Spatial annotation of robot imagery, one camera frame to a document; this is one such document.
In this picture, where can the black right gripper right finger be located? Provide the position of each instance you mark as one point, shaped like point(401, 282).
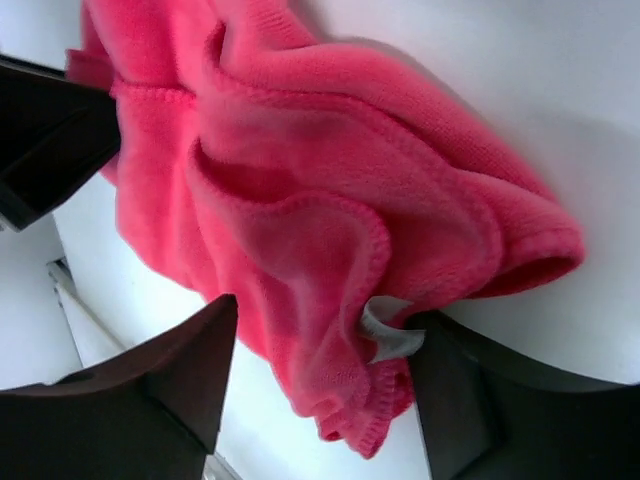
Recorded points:
point(489, 412)

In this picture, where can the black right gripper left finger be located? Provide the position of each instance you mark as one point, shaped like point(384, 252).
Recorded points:
point(152, 412)

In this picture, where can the pink towel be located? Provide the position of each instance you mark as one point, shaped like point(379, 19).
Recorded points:
point(330, 187)

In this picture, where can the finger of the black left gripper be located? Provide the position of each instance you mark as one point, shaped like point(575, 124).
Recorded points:
point(55, 136)

